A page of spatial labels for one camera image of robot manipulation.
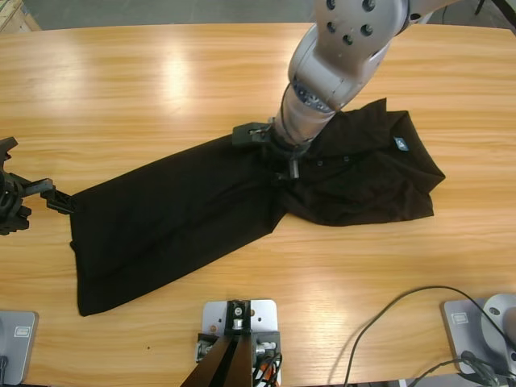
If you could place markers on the wooden crate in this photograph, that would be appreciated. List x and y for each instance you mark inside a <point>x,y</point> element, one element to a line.
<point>16,16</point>

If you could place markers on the grey arm base disc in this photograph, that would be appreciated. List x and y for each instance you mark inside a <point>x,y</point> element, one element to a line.
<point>500,314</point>

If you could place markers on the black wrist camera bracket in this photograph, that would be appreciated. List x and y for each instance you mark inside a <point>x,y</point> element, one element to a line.
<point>248,135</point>
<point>6,149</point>

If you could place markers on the white metal mounting plate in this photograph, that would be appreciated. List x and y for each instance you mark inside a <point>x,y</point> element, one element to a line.
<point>213,312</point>

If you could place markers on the black corner bracket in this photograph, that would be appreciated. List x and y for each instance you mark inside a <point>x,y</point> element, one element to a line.
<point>238,308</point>
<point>205,336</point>
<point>274,338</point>

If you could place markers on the black Unitree polo shirt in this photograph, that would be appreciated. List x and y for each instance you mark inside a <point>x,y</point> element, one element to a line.
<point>242,193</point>

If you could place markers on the dark aluminium camera post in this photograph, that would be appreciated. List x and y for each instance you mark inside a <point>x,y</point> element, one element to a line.
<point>225,367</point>

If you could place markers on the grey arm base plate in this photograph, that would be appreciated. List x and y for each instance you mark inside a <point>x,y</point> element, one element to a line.
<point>455,334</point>
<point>20,354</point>

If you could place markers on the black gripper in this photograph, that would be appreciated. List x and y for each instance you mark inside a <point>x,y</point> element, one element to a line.
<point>288,155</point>
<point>12,201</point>

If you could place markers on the black diagonal bar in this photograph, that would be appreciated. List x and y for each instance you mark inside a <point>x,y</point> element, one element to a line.
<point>504,10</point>

